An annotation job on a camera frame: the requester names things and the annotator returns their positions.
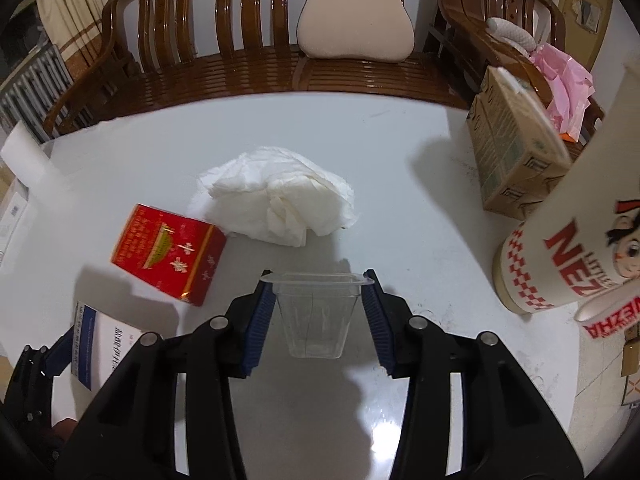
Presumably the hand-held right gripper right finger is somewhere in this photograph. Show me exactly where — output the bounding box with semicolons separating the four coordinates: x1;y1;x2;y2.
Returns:
362;269;586;480

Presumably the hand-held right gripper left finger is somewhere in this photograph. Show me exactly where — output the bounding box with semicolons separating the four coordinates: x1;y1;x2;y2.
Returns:
52;275;278;480

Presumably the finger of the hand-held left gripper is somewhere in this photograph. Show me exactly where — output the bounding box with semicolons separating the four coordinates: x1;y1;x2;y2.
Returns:
22;327;77;378

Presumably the white and blue medicine box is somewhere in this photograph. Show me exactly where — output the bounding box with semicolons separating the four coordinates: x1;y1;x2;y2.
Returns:
71;301;151;392

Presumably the clear plastic cup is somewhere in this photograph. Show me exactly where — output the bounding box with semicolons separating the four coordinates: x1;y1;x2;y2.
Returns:
260;270;376;359

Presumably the red flat box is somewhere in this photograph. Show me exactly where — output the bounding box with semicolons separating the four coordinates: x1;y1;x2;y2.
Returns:
110;203;227;307

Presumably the crumpled white tissue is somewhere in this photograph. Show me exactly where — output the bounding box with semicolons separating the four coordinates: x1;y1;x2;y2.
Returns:
197;146;360;248

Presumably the long white box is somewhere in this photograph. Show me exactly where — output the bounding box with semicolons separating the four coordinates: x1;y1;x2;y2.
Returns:
0;177;36;266

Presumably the white paper towel roll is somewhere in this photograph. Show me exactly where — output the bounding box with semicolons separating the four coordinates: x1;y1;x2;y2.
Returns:
0;121;53;186

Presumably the large cartoon water bottle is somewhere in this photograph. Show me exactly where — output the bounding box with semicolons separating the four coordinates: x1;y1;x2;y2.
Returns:
492;57;640;328

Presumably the printed cardboard carton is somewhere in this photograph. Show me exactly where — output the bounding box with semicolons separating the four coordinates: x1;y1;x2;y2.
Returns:
466;66;573;220

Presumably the brown wooden sofa bench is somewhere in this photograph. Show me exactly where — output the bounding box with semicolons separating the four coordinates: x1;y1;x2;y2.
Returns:
42;0;471;138

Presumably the open cardboard box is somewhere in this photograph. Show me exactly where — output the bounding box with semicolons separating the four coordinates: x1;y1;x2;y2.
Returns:
620;327;640;406

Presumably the grey ribbed radiator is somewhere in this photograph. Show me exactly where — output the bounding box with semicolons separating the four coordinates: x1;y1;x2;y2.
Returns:
0;42;76;143

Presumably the pink plastic bag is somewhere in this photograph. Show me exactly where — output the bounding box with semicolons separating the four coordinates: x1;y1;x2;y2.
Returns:
530;42;596;142

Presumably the beige back cushion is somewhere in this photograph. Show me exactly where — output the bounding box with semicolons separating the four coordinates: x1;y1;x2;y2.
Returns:
296;0;416;64

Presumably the grey neck pillow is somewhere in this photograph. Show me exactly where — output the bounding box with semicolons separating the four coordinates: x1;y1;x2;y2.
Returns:
487;16;536;53

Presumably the brown wooden armchair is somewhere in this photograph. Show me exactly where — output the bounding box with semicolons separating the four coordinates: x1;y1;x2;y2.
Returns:
425;0;606;146

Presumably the cream striped curtain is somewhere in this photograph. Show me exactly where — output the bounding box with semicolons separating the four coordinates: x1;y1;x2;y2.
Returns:
32;0;113;66

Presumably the cloth on hanger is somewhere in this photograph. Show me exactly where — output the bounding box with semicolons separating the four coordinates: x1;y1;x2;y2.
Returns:
572;0;603;33

